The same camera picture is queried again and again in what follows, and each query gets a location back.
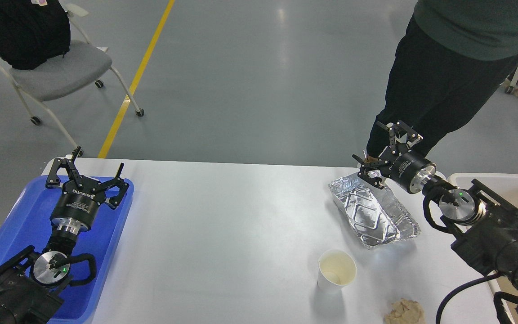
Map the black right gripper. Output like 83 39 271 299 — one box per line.
352 121 437 194

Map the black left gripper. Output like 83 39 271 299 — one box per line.
45 147 130 232

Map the white paper cup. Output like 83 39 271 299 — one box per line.
317 249 358 294

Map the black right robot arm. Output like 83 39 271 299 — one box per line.
353 121 518 324

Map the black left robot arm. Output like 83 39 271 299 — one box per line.
0 147 133 324

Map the aluminium foil tray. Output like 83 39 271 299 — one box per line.
328 174 421 249

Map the blue plastic tray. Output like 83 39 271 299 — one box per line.
0 176 134 324

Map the person in green sweater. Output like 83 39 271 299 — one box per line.
366 0 518 158

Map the grey office chair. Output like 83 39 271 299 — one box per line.
0 2 144 156

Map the beige plastic bin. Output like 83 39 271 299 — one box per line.
442 173 518 324

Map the crumpled brown paper ball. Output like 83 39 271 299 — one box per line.
383 299 426 324

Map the black backpack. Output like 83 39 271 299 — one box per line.
0 0 71 70

